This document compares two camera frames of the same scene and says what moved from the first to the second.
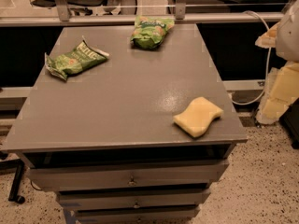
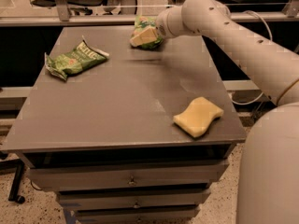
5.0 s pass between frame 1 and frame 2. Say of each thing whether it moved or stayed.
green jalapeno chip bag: stayed
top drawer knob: stayed
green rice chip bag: stayed
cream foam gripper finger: moved
